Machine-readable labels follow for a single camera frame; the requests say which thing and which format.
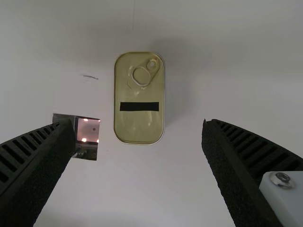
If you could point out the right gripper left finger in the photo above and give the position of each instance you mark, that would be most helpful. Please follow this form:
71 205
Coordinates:
35 170

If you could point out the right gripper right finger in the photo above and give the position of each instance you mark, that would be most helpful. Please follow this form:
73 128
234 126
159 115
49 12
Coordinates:
241 170

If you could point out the gold rectangular tin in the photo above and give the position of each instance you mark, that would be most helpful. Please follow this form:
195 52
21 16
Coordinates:
138 118

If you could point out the small square scanner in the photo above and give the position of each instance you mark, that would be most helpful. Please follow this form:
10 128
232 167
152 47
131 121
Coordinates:
90 132

